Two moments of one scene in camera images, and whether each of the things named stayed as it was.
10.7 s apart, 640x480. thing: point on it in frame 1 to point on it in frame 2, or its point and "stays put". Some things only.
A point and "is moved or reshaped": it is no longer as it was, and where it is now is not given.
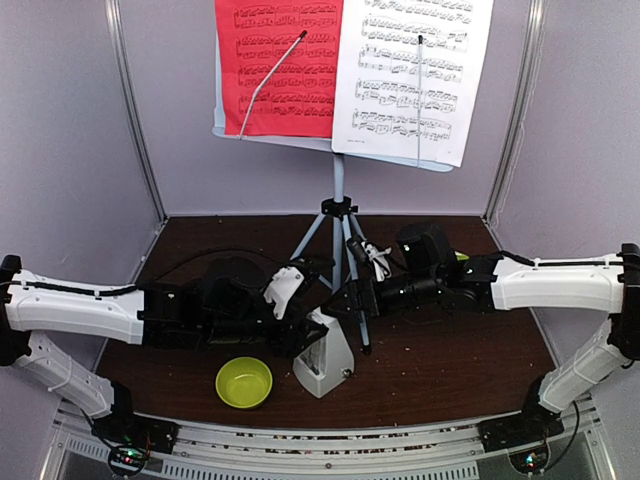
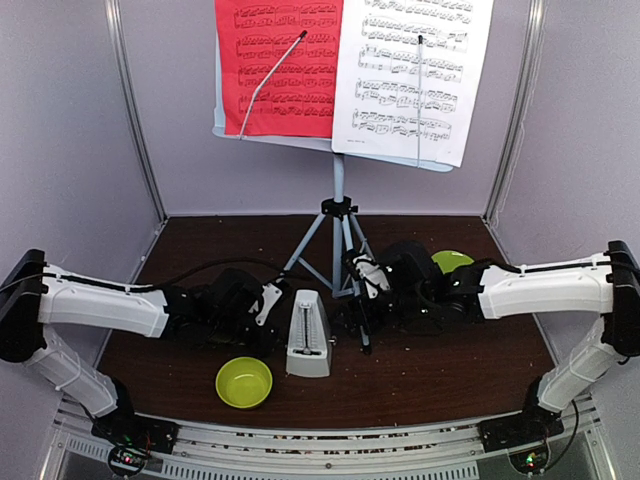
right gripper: [354, 293] to [373, 325]
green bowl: [243, 382] stays put
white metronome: [326, 360] is moved or reshaped
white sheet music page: [407, 78] stays put
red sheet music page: [298, 99] stays put
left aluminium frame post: [112, 8] stays put
